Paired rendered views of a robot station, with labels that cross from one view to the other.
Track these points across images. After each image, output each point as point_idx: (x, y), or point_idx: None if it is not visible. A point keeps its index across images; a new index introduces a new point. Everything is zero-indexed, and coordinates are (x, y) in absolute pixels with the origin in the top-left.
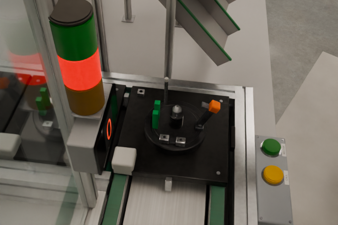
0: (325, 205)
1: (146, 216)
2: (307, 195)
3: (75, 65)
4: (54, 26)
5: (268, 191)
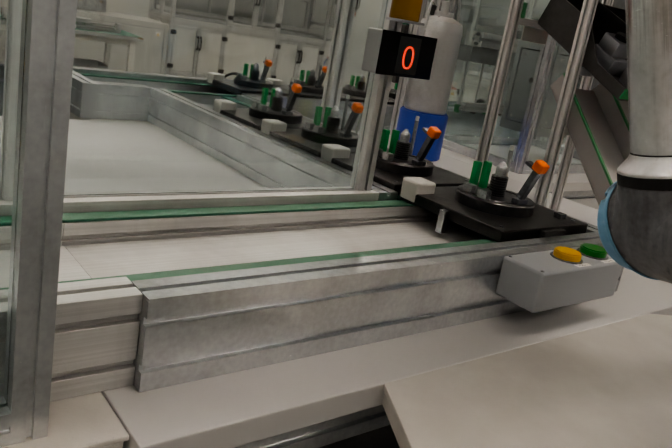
0: (637, 364)
1: (397, 232)
2: (619, 349)
3: None
4: None
5: (545, 257)
